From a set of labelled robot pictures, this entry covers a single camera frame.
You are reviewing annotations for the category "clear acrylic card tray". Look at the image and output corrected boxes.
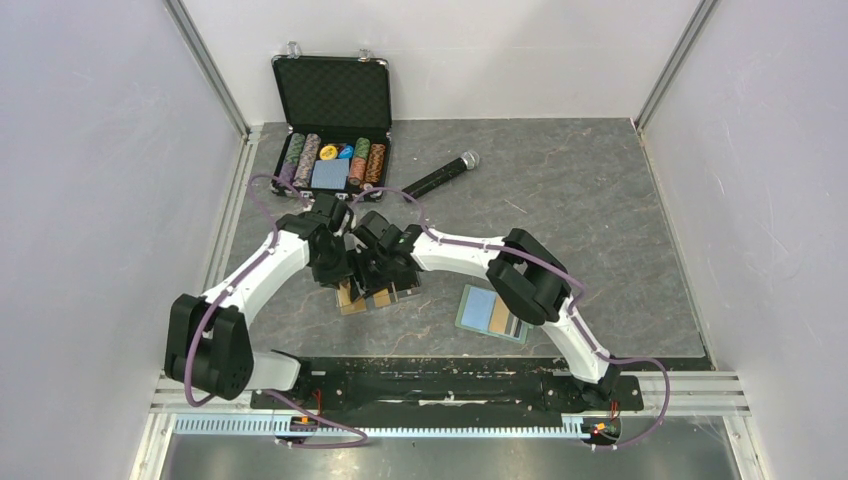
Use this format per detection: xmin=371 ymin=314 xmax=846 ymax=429
xmin=335 ymin=281 xmax=420 ymax=316

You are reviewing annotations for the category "green card holder wallet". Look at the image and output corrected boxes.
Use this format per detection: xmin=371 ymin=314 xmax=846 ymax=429
xmin=455 ymin=285 xmax=530 ymax=344

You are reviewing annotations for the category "orange VIP credit card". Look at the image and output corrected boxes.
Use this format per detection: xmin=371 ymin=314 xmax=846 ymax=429
xmin=488 ymin=296 xmax=511 ymax=337

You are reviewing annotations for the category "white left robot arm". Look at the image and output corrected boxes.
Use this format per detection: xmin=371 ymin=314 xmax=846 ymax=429
xmin=163 ymin=194 xmax=355 ymax=408

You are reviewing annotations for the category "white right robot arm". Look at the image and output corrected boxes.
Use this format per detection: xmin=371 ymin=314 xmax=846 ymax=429
xmin=351 ymin=211 xmax=621 ymax=408

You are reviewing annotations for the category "orange credit card stack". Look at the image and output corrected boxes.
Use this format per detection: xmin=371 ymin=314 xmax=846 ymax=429
xmin=336 ymin=282 xmax=367 ymax=316

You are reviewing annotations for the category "gold credit card stack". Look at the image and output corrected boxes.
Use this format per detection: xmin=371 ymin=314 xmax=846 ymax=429
xmin=372 ymin=289 xmax=393 ymax=308

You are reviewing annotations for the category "blue playing card deck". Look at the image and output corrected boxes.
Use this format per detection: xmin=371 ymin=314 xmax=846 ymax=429
xmin=310 ymin=158 xmax=350 ymax=190

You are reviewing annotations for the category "black poker chip case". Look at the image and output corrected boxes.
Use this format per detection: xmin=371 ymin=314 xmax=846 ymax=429
xmin=271 ymin=41 xmax=393 ymax=202

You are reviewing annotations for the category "black handheld microphone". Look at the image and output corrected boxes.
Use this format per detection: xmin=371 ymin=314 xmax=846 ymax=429
xmin=402 ymin=150 xmax=480 ymax=199

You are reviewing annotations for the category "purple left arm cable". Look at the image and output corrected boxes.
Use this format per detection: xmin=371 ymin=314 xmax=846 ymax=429
xmin=184 ymin=174 xmax=369 ymax=452

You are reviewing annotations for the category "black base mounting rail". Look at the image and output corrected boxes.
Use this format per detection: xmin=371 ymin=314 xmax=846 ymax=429
xmin=188 ymin=355 xmax=713 ymax=429

